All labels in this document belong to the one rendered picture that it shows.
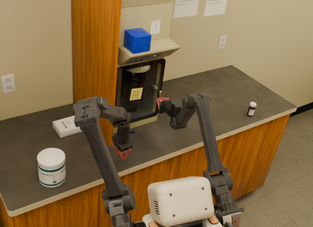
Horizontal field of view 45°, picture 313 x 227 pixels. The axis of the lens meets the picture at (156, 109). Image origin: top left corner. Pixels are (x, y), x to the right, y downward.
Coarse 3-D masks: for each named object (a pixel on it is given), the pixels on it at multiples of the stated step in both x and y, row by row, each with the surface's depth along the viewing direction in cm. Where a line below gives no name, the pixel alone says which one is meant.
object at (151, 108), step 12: (156, 60) 210; (132, 72) 205; (144, 72) 210; (156, 72) 215; (132, 84) 209; (144, 84) 215; (156, 84) 220; (120, 96) 209; (144, 96) 220; (156, 96) 226; (132, 108) 219; (144, 108) 225; (156, 108) 231; (132, 120) 225
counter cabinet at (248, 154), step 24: (240, 144) 261; (264, 144) 282; (144, 168) 213; (168, 168) 227; (192, 168) 242; (240, 168) 281; (264, 168) 305; (96, 192) 200; (144, 192) 226; (240, 192) 303; (0, 216) 202; (24, 216) 179; (48, 216) 189; (72, 216) 200; (96, 216) 212
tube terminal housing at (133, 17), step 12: (132, 12) 185; (144, 12) 189; (156, 12) 194; (168, 12) 198; (120, 24) 185; (132, 24) 189; (144, 24) 194; (168, 24) 203; (120, 36) 189; (156, 36) 202; (168, 36) 207; (144, 60) 207; (144, 120) 233
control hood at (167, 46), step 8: (160, 40) 203; (168, 40) 204; (120, 48) 190; (152, 48) 194; (160, 48) 195; (168, 48) 196; (176, 48) 200; (120, 56) 192; (128, 56) 185; (136, 56) 187; (160, 56) 206; (120, 64) 194
